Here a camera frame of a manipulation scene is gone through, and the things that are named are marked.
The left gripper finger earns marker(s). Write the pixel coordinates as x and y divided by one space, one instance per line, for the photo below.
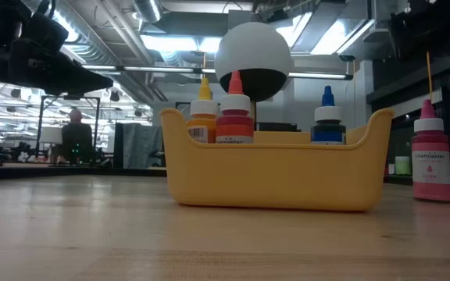
78 75
74 88

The large yellow dye bottle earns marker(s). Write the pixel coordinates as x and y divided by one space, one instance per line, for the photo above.
203 125

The large orange dye bottle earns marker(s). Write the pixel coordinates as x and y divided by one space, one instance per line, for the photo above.
234 125

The yellow plastic basket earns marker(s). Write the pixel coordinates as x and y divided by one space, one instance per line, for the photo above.
279 179

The person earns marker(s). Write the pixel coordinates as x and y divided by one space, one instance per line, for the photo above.
76 140

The white background box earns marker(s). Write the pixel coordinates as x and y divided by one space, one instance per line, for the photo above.
51 135

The grey fabric partition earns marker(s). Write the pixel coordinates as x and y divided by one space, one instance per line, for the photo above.
137 144

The ceiling light tube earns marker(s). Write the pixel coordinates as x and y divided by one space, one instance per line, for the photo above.
162 69

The background work table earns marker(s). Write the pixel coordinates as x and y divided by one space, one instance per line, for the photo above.
26 171

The large pink dye bottle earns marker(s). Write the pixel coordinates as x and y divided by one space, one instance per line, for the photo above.
431 168

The pale green jar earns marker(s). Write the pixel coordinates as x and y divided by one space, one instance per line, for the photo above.
402 166

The white globe lamp black base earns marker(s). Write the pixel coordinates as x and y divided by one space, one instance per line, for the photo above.
256 47

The black metal frame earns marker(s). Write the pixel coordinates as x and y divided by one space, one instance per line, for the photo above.
68 97
182 103

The small silver ceiling duct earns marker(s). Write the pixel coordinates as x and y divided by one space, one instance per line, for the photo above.
147 9

